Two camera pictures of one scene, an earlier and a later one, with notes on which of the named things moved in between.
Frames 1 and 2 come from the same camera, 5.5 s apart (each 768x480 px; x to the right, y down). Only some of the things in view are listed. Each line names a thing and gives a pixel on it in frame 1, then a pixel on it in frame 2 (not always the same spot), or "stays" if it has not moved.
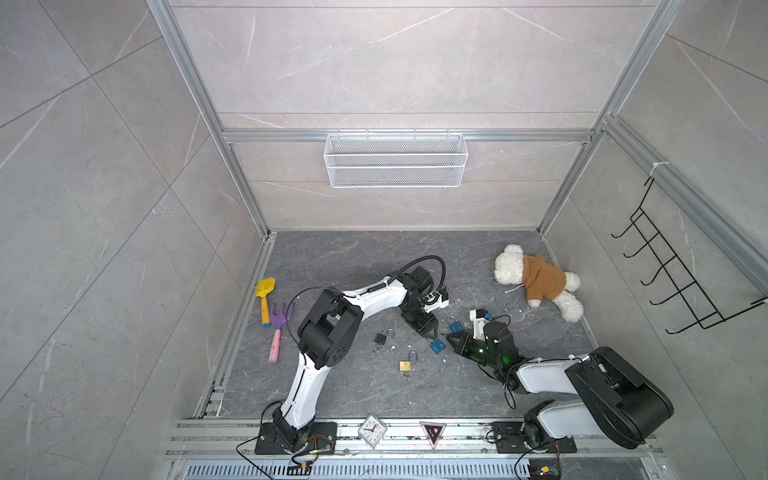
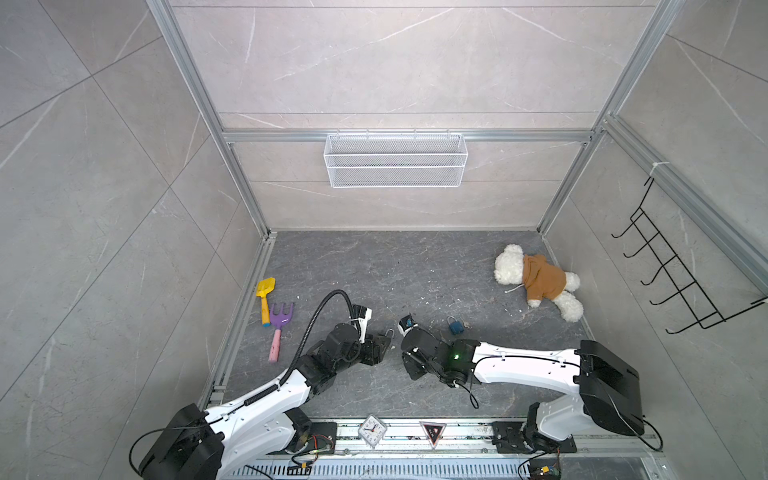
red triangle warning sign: (433, 431) stays
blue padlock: (456, 326) stays
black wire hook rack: (704, 313) stays
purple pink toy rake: (279, 320) stays
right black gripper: (463, 348) → (408, 364)
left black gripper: (428, 325) → (375, 348)
